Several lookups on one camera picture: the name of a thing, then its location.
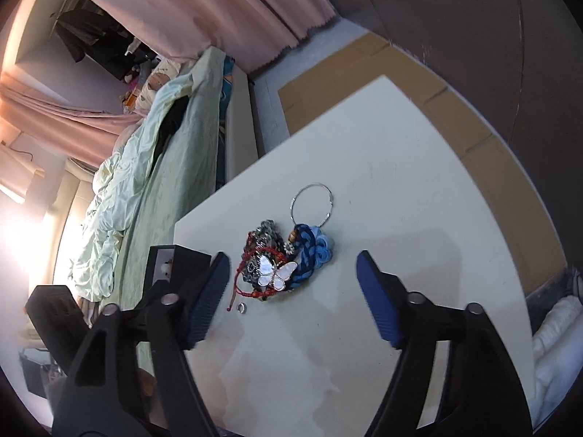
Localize flat cardboard sheet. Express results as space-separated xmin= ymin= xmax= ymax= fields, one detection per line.
xmin=279 ymin=34 xmax=567 ymax=293

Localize white butterfly brooch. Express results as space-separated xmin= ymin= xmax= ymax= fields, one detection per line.
xmin=258 ymin=256 xmax=298 ymax=292

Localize green bed blanket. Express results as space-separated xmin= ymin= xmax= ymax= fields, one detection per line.
xmin=102 ymin=47 xmax=234 ymax=309

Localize blue knotted cord ornament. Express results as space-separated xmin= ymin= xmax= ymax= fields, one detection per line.
xmin=286 ymin=224 xmax=334 ymax=290

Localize white crumpled duvet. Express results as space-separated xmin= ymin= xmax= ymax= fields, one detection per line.
xmin=67 ymin=47 xmax=224 ymax=304

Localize pink curtain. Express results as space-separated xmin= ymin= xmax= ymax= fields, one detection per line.
xmin=92 ymin=0 xmax=336 ymax=73
xmin=1 ymin=73 xmax=141 ymax=167

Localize red string bracelet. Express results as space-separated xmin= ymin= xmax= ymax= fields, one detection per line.
xmin=225 ymin=244 xmax=291 ymax=313

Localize pink curtain right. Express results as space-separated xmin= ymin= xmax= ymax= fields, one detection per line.
xmin=92 ymin=0 xmax=336 ymax=73

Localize patterned pillow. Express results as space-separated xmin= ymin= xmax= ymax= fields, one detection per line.
xmin=133 ymin=58 xmax=182 ymax=117

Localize pink curtain left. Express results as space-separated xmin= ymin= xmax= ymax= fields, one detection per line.
xmin=1 ymin=73 xmax=141 ymax=167

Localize black garment on bed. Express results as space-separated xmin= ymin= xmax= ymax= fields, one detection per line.
xmin=152 ymin=96 xmax=190 ymax=167

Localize black jewelry box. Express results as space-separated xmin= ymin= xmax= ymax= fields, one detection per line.
xmin=142 ymin=245 xmax=211 ymax=298

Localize silver bangle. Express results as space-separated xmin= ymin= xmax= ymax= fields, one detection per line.
xmin=290 ymin=182 xmax=334 ymax=228

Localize hanging dark clothes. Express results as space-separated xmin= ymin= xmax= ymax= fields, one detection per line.
xmin=55 ymin=9 xmax=156 ymax=81

